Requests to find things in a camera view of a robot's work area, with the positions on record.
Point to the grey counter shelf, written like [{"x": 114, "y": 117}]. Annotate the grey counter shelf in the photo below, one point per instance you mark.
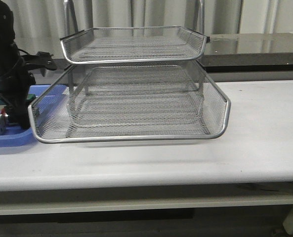
[{"x": 227, "y": 53}]

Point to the mesh tray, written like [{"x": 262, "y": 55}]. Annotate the mesh tray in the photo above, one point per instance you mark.
[
  {"x": 169, "y": 100},
  {"x": 133, "y": 44}
]

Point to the grey metal rack frame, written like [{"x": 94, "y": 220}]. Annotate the grey metal rack frame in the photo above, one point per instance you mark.
[{"x": 71, "y": 25}]

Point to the red emergency stop button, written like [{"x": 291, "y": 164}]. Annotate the red emergency stop button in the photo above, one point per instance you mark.
[{"x": 5, "y": 115}]

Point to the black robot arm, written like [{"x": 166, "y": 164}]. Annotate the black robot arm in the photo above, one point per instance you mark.
[{"x": 15, "y": 80}]

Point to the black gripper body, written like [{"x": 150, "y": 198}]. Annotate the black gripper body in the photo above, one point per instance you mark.
[{"x": 16, "y": 107}]

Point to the blue plastic tray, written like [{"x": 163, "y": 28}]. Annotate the blue plastic tray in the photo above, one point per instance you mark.
[{"x": 15, "y": 136}]

